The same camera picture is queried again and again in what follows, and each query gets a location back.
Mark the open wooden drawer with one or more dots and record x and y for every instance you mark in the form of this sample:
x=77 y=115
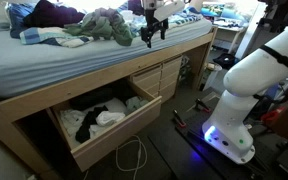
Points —
x=92 y=150

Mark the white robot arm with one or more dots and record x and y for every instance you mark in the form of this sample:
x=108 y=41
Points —
x=245 y=84

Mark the blue striped blanket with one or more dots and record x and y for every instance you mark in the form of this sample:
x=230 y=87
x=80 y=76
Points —
x=131 y=10

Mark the wooden bed frame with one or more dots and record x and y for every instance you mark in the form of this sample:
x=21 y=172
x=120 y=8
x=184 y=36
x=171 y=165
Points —
x=24 y=106

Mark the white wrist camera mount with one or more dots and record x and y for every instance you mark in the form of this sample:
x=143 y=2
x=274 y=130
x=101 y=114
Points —
x=163 y=8

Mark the blue-grey mattress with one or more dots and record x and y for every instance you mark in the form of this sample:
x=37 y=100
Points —
x=37 y=59

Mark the black garment in drawer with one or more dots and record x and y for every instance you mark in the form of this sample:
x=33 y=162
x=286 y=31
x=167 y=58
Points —
x=83 y=133

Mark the red-handled clamp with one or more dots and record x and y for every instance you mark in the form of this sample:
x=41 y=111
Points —
x=180 y=122
x=201 y=105

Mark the white desk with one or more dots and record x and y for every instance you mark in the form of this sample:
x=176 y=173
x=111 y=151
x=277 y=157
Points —
x=228 y=35

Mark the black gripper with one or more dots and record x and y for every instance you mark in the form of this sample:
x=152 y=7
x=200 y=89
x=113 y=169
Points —
x=153 y=25

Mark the green clothes pile on bed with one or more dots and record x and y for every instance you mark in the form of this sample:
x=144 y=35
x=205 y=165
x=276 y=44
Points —
x=102 y=23

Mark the light green t-shirt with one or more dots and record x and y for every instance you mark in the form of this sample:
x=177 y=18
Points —
x=135 y=103

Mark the small wooden drawer unit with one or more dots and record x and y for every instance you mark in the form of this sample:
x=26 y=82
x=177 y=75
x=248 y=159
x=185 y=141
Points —
x=160 y=79

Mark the white rolled garment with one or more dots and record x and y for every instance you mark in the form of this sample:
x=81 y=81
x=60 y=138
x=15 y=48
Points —
x=106 y=118

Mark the dark purple garment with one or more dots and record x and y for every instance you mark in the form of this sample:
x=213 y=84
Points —
x=47 y=14

